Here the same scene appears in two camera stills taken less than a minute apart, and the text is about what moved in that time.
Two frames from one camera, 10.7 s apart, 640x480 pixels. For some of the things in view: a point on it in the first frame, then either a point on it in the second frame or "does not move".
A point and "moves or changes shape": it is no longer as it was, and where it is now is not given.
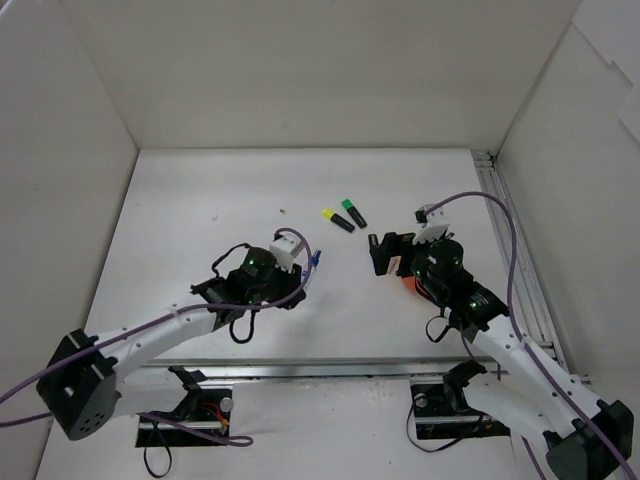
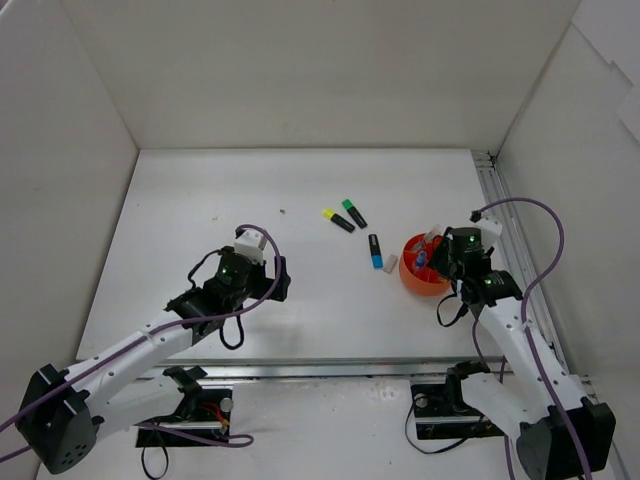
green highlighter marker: (347, 203) does not move
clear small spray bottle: (308, 274) moves or changes shape
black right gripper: (392, 252) -> (442, 257)
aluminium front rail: (306, 369) does not move
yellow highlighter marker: (329, 214) does not move
